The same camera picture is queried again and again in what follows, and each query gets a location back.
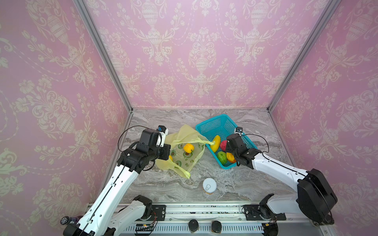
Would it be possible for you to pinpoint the orange yellow mango slice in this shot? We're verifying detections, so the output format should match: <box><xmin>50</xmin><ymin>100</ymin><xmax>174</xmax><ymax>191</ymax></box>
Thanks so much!
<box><xmin>226</xmin><ymin>152</ymin><xmax>236</xmax><ymax>163</ymax></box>

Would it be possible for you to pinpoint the green apple fruit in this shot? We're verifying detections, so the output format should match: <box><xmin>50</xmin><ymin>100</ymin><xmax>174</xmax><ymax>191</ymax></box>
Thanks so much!
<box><xmin>217</xmin><ymin>151</ymin><xmax>228</xmax><ymax>166</ymax></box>

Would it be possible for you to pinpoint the pink red fruit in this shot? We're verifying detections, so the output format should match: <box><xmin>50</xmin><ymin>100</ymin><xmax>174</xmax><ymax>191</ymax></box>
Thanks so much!
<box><xmin>220</xmin><ymin>140</ymin><xmax>227</xmax><ymax>152</ymax></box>

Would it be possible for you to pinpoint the yellow mango fruit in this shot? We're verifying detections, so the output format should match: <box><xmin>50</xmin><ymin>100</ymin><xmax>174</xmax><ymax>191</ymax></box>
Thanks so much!
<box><xmin>210</xmin><ymin>135</ymin><xmax>221</xmax><ymax>153</ymax></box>

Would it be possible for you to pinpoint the yellow plastic bag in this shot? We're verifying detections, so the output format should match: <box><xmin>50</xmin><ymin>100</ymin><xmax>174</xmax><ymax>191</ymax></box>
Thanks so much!
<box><xmin>156</xmin><ymin>125</ymin><xmax>213</xmax><ymax>179</ymax></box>

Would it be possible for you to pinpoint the yellow pear fruit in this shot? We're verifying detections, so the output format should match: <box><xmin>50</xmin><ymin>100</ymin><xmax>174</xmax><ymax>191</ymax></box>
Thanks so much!
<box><xmin>183</xmin><ymin>143</ymin><xmax>195</xmax><ymax>154</ymax></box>

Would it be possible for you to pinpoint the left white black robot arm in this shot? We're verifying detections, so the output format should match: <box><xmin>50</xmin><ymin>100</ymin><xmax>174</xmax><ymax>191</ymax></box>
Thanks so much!
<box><xmin>63</xmin><ymin>125</ymin><xmax>171</xmax><ymax>236</ymax></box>

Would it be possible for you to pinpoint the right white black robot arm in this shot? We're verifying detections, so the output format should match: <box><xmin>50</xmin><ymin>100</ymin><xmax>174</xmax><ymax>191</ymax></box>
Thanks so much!
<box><xmin>226</xmin><ymin>133</ymin><xmax>338</xmax><ymax>225</ymax></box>

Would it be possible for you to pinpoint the teal plastic basket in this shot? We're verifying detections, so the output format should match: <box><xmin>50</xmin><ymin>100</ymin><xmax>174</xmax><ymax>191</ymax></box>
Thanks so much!
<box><xmin>194</xmin><ymin>114</ymin><xmax>258</xmax><ymax>170</ymax></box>

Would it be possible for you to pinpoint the black round knob right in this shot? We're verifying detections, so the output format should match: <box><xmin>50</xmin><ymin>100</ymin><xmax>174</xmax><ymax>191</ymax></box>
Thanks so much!
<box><xmin>211</xmin><ymin>220</ymin><xmax>222</xmax><ymax>234</ymax></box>

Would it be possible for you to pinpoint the black round knob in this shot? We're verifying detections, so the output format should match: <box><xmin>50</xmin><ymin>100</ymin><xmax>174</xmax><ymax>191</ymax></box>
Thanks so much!
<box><xmin>211</xmin><ymin>220</ymin><xmax>222</xmax><ymax>234</ymax></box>
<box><xmin>188</xmin><ymin>219</ymin><xmax>199</xmax><ymax>233</ymax></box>

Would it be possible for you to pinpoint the black round knob left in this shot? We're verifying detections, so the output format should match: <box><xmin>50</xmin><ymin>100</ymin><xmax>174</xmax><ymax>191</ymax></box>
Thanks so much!
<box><xmin>188</xmin><ymin>219</ymin><xmax>199</xmax><ymax>233</ymax></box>

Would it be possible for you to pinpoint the purple bottle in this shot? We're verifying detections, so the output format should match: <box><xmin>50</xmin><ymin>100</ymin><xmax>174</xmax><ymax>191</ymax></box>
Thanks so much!
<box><xmin>60</xmin><ymin>215</ymin><xmax>83</xmax><ymax>225</ymax></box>

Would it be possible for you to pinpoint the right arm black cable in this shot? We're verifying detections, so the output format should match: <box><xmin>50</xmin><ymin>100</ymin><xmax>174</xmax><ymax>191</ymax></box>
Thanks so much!
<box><xmin>240</xmin><ymin>133</ymin><xmax>334</xmax><ymax>219</ymax></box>

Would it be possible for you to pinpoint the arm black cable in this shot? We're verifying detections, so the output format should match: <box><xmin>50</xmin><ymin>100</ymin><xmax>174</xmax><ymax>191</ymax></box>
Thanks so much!
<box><xmin>240</xmin><ymin>133</ymin><xmax>334</xmax><ymax>219</ymax></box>
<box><xmin>117</xmin><ymin>125</ymin><xmax>157</xmax><ymax>172</ymax></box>

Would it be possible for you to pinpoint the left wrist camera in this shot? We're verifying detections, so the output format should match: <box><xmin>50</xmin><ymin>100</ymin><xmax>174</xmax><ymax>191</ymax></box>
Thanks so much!
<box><xmin>157</xmin><ymin>125</ymin><xmax>168</xmax><ymax>147</ymax></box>

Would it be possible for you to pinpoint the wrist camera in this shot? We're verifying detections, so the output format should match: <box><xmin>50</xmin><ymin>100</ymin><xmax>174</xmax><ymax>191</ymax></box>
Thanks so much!
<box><xmin>235</xmin><ymin>127</ymin><xmax>243</xmax><ymax>135</ymax></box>
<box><xmin>157</xmin><ymin>125</ymin><xmax>168</xmax><ymax>147</ymax></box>

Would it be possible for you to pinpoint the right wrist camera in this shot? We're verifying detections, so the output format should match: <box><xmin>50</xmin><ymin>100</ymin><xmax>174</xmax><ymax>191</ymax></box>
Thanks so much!
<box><xmin>235</xmin><ymin>127</ymin><xmax>243</xmax><ymax>135</ymax></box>

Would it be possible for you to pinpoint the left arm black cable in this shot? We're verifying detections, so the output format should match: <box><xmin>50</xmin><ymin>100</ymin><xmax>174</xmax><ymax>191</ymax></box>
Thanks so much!
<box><xmin>117</xmin><ymin>125</ymin><xmax>157</xmax><ymax>172</ymax></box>

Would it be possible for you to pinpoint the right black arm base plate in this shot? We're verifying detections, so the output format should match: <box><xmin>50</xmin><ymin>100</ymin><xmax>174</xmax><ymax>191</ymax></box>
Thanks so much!
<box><xmin>242</xmin><ymin>205</ymin><xmax>286</xmax><ymax>222</ymax></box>

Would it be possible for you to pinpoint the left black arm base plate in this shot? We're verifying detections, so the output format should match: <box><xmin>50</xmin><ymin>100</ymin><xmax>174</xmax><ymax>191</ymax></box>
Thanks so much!
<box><xmin>146</xmin><ymin>205</ymin><xmax>166</xmax><ymax>221</ymax></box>

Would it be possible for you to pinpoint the aluminium front rail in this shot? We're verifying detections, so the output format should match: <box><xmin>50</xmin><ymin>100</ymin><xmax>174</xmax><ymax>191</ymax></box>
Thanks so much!
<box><xmin>114</xmin><ymin>202</ymin><xmax>337</xmax><ymax>236</ymax></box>

